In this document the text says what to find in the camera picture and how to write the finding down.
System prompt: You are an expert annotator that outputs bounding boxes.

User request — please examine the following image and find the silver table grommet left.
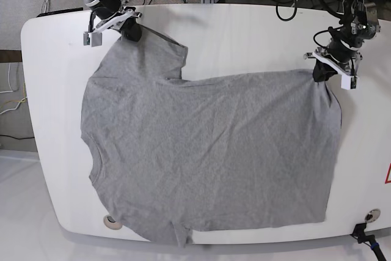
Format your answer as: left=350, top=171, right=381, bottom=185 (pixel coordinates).
left=103, top=215, right=123, bottom=230

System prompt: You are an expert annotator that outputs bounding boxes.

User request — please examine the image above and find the black clamp with cable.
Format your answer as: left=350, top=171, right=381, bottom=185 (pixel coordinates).
left=351, top=223, right=386, bottom=261

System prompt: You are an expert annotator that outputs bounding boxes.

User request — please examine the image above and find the black flat bar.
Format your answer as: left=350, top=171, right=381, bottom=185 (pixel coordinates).
left=36, top=7, right=83, bottom=18

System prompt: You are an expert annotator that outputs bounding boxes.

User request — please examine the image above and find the red outlined sticker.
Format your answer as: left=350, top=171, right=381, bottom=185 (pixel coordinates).
left=385, top=164, right=391, bottom=184

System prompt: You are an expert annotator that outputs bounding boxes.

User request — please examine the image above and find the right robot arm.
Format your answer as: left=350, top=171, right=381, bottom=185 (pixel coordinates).
left=83, top=0, right=142, bottom=47

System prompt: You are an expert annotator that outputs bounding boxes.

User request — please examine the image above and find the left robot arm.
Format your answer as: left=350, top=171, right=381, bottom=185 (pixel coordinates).
left=306, top=0, right=380, bottom=90

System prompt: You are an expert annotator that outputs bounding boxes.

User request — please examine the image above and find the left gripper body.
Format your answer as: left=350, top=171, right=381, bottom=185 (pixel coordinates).
left=303, top=38, right=362, bottom=73

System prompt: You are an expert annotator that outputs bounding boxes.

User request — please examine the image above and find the grey t-shirt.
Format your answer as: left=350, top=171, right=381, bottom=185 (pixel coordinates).
left=81, top=28, right=342, bottom=246

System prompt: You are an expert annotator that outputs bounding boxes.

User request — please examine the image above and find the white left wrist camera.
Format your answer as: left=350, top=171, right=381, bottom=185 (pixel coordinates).
left=340, top=75, right=358, bottom=90

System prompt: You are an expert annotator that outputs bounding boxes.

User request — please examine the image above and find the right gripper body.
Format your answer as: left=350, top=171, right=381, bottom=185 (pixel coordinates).
left=88, top=0, right=142, bottom=33

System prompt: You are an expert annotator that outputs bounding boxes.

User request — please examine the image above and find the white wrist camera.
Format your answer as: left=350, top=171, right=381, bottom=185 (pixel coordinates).
left=83, top=32, right=102, bottom=47
left=340, top=75, right=358, bottom=90

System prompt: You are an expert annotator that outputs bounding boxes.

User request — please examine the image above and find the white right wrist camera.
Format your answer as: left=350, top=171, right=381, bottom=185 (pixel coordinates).
left=83, top=32, right=102, bottom=47

